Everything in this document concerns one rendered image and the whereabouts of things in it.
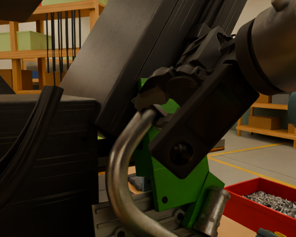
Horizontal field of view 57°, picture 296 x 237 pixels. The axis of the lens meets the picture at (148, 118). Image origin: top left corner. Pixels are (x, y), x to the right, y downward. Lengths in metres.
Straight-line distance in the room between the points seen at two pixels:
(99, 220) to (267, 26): 0.32
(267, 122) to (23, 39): 5.14
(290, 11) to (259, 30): 0.03
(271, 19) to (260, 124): 6.52
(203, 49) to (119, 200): 0.21
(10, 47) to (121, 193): 3.41
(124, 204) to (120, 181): 0.03
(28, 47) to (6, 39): 0.33
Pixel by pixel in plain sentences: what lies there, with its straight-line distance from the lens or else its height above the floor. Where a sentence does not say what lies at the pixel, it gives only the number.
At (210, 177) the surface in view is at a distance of 0.50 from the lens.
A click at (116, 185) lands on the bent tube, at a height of 1.13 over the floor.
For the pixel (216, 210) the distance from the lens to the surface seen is 0.46.
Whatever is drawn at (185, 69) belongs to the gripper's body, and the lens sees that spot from 0.29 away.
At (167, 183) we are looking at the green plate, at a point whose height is 1.11.
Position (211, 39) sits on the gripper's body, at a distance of 0.32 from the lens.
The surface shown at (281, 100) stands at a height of 0.93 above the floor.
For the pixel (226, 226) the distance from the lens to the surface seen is 0.78.
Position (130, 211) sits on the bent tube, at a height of 1.10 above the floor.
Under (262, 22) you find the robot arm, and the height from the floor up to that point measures 1.31.
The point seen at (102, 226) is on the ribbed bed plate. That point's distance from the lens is 0.42.
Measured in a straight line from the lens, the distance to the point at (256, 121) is 6.81.
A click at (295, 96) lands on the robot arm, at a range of 0.38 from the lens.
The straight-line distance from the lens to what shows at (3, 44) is 3.78.
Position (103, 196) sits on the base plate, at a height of 0.90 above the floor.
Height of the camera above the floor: 1.26
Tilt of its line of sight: 7 degrees down
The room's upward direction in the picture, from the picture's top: straight up
